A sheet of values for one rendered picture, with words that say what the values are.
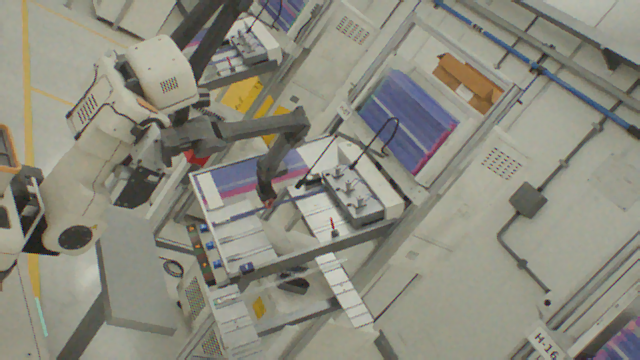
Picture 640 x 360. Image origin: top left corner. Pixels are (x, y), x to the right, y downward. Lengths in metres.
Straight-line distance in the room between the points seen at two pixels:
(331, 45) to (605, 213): 1.83
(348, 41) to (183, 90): 2.00
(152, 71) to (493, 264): 2.67
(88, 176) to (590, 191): 2.75
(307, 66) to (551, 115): 1.56
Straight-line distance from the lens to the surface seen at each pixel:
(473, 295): 3.86
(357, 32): 3.62
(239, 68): 3.49
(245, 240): 2.38
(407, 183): 2.38
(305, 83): 3.62
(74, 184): 1.90
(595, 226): 3.60
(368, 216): 2.37
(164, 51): 1.78
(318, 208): 2.48
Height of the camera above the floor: 1.83
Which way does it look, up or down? 17 degrees down
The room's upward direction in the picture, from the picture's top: 37 degrees clockwise
